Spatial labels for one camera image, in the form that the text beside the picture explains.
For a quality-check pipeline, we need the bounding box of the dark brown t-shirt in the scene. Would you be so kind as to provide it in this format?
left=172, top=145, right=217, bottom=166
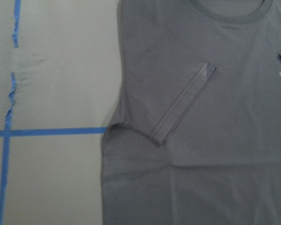
left=102, top=0, right=281, bottom=225

